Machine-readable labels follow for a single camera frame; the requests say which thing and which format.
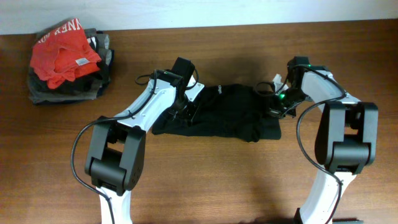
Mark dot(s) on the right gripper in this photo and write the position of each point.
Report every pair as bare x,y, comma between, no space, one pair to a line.
275,111

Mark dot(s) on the grey folded garment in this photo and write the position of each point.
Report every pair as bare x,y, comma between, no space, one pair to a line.
62,95

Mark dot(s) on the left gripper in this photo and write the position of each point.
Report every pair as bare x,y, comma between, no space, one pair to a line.
190,113

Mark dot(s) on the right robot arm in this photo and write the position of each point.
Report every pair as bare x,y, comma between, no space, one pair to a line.
346,138

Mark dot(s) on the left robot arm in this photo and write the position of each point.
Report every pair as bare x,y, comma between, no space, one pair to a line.
115,157

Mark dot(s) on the red folded t-shirt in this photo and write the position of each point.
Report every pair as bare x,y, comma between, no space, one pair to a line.
64,54

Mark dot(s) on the dark folded garment stack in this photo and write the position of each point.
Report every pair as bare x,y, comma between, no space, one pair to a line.
77,85

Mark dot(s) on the black t-shirt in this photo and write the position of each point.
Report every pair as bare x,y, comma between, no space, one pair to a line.
228,111

